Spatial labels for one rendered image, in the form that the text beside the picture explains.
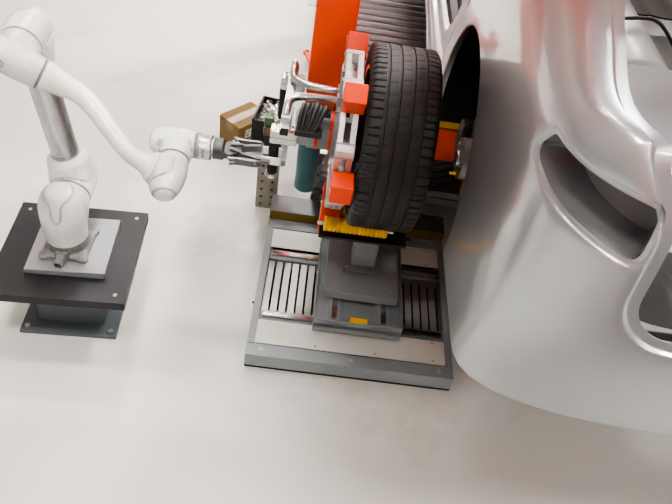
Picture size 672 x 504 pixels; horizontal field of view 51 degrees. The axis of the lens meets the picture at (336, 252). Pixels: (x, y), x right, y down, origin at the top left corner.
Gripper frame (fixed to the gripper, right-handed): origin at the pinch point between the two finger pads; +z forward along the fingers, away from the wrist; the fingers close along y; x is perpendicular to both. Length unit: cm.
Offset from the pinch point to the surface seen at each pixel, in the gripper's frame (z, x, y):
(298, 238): 13, -75, -40
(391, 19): 54, -56, -235
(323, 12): 11, 28, -54
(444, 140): 69, -20, -54
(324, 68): 14, 5, -54
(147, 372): -38, -83, 37
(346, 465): 41, -83, 67
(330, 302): 29, -66, 4
